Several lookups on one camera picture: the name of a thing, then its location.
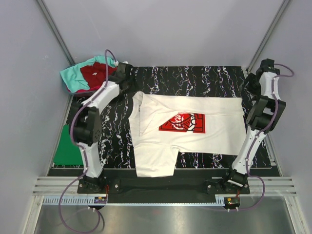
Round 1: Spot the white printed t-shirt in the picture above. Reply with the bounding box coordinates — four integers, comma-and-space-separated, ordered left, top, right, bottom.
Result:
129, 92, 246, 177

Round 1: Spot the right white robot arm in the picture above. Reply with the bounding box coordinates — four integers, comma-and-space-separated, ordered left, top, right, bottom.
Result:
220, 58, 286, 194

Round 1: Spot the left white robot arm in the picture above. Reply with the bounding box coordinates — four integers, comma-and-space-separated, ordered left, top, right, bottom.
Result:
69, 62, 133, 193

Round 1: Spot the red t-shirt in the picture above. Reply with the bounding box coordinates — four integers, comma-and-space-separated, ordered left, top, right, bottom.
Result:
80, 62, 117, 90

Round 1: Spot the pink garment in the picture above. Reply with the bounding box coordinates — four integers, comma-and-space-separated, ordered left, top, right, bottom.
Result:
76, 86, 100, 93

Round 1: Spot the dark laundry basket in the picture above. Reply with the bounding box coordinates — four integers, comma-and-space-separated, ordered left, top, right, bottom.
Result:
63, 85, 95, 98

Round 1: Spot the teal t-shirt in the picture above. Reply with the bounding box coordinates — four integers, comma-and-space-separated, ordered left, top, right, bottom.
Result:
60, 56, 118, 93

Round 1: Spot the black marble table mat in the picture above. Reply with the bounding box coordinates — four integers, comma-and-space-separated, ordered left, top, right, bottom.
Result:
98, 66, 252, 169

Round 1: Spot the folded green t-shirt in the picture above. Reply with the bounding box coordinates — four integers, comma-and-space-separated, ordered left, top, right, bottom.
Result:
53, 125, 83, 166

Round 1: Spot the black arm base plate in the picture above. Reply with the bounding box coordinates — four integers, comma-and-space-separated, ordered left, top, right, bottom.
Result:
71, 169, 250, 205

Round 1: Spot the aluminium frame rail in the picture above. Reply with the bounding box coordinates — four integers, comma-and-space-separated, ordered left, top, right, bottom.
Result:
33, 176, 76, 195

